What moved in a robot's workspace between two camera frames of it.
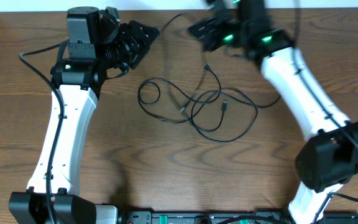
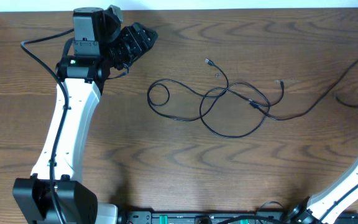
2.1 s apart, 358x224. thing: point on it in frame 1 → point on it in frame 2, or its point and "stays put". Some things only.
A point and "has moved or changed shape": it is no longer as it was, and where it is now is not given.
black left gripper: [140, 40] stays put
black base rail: [232, 216] stays put
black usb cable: [223, 114] has moved or changed shape
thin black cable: [218, 91] → [319, 102]
